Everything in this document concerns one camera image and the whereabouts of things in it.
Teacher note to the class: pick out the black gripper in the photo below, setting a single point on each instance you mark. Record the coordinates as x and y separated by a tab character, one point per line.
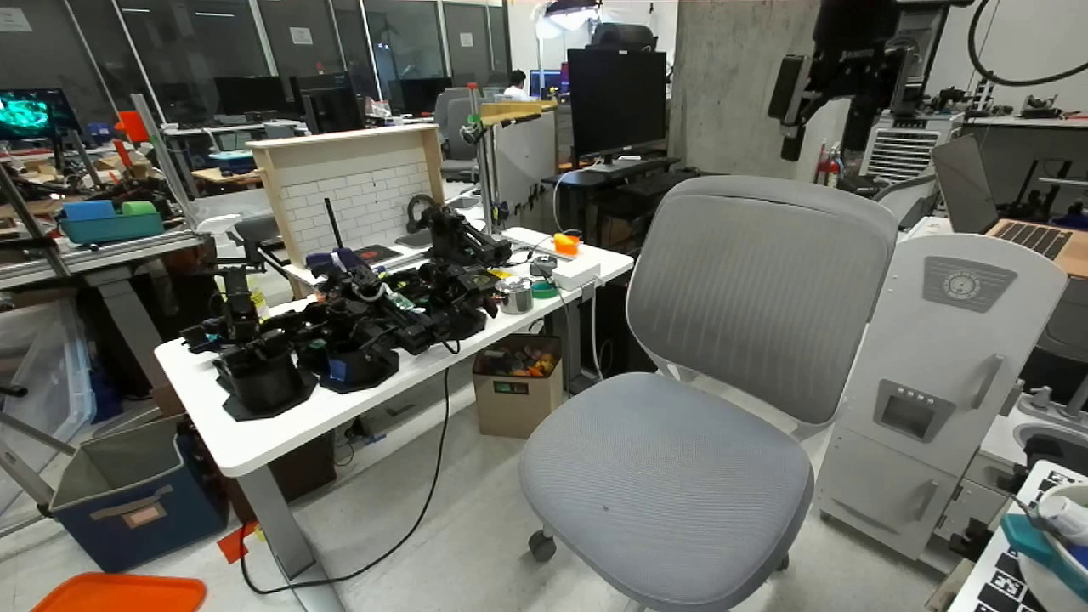
855	54

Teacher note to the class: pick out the small white box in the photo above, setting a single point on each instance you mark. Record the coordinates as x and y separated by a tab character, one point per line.
578	275

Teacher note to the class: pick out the black camera rig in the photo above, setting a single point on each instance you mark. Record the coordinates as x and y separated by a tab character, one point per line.
268	378

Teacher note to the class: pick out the black monitor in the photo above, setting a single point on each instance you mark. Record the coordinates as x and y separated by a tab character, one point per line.
617	103

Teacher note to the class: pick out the black radio with antenna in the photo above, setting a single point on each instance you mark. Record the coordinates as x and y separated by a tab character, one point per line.
354	265

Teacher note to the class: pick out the teal plastic box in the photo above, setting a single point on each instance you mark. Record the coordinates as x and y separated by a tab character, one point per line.
105	224

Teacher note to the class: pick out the white pegboard wooden frame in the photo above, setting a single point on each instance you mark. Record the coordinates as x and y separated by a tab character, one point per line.
353	193

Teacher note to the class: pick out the cardboard box with toys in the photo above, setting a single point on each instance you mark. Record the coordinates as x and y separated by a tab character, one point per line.
516	411

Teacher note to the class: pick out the white bowl teal rim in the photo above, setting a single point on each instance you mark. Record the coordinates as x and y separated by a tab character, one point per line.
1056	565

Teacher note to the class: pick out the grey office chair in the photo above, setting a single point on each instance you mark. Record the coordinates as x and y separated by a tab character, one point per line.
669	488

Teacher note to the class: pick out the green tape roll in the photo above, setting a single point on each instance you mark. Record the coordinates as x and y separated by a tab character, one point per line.
546	290

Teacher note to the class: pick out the white grey toy kitchen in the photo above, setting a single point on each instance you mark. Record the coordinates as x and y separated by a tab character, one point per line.
965	375

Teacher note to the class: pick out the orange bowl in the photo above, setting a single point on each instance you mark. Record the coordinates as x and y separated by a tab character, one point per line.
565	244

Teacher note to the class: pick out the black robot device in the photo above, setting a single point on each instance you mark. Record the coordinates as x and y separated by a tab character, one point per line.
459	256

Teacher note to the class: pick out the white desk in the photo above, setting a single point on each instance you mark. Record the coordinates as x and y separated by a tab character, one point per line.
284	431

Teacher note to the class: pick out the grey side table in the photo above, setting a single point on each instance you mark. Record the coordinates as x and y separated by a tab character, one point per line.
113	256

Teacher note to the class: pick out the orange plastic lid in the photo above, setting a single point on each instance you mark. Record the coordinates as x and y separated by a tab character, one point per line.
119	596

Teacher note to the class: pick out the monitor with green screen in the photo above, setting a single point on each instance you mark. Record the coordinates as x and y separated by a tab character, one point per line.
26	116

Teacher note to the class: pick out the white vented unit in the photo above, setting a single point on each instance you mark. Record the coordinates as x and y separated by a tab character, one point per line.
906	156

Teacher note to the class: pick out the wooden top table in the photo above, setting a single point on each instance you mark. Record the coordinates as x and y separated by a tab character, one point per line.
523	159

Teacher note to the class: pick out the black white checkerboard board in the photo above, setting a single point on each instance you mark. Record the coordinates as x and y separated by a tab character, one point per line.
997	588

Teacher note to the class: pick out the blue storage bin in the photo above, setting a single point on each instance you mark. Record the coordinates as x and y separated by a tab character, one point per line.
138	522

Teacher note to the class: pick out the black equipment pile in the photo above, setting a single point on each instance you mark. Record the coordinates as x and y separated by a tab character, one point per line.
353	340

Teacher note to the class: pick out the metal cup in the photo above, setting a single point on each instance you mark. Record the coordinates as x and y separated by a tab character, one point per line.
519	299

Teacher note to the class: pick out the black computer desk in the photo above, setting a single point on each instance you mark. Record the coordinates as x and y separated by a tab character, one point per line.
612	188

